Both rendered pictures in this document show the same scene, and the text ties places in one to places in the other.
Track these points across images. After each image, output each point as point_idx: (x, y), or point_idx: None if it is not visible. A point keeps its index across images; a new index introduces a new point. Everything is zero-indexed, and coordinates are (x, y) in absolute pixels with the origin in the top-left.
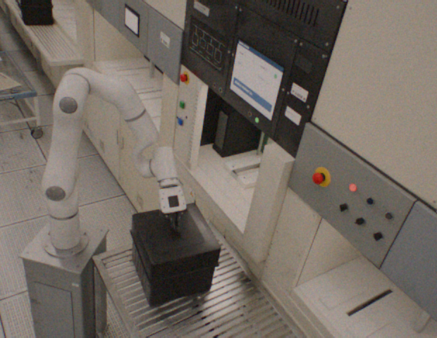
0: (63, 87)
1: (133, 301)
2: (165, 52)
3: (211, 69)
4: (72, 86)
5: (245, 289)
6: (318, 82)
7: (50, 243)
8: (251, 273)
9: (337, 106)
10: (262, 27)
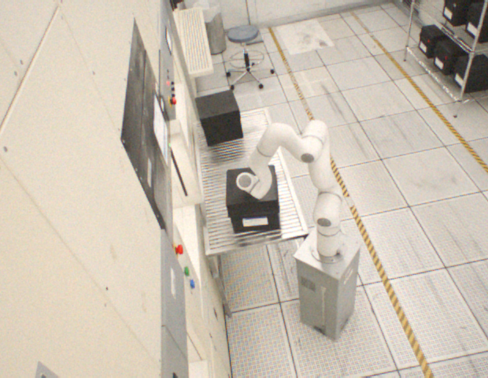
0: (320, 122)
1: (286, 198)
2: (177, 289)
3: (166, 187)
4: (313, 122)
5: (212, 196)
6: (152, 68)
7: (340, 246)
8: (201, 205)
9: (153, 68)
10: (146, 92)
